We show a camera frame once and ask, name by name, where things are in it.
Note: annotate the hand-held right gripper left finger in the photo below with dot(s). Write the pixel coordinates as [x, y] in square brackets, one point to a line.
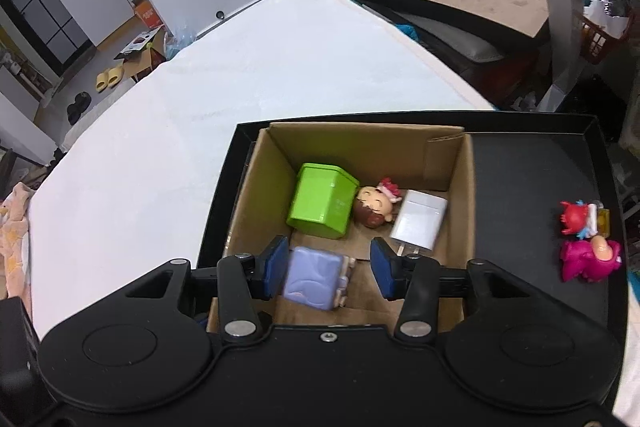
[275, 264]

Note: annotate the green tin box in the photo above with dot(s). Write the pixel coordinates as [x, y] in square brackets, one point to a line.
[320, 202]

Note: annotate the white charger plug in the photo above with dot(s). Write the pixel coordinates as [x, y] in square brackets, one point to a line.
[417, 219]

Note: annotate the red plastic basket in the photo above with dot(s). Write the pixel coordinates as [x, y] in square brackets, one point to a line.
[602, 39]

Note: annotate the brown-haired doll figure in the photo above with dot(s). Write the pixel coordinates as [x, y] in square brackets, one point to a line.
[371, 204]

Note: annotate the blue plastic bag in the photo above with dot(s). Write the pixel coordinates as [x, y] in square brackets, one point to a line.
[180, 43]

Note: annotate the yellow slippers pair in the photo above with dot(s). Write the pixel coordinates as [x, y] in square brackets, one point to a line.
[109, 78]

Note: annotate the black shallow tray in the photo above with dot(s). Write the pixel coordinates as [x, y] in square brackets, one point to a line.
[525, 187]

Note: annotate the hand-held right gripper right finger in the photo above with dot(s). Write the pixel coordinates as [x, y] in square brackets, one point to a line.
[384, 269]

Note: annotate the red toy figure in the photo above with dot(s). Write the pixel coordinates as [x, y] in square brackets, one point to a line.
[575, 217]

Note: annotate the black shoes pair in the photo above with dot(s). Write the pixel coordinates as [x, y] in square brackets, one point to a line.
[79, 107]

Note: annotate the orange carton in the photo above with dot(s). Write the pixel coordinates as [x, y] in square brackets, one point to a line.
[147, 13]

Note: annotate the peach printed blanket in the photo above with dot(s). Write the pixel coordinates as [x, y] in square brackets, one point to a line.
[15, 237]

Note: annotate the magenta toy figure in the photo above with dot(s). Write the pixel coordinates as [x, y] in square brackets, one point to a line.
[585, 262]

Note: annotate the purple small case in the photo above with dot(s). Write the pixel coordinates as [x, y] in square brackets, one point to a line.
[312, 277]

